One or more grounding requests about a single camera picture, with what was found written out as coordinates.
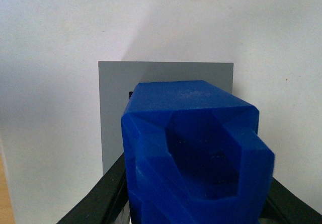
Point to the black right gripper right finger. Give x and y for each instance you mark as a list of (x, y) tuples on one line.
[(281, 206)]

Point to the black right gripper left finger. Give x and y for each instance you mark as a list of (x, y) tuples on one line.
[(107, 202)]

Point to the gray cube base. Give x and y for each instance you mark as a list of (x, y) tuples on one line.
[(118, 78)]

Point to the blue handled insert part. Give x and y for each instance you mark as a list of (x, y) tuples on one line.
[(193, 155)]

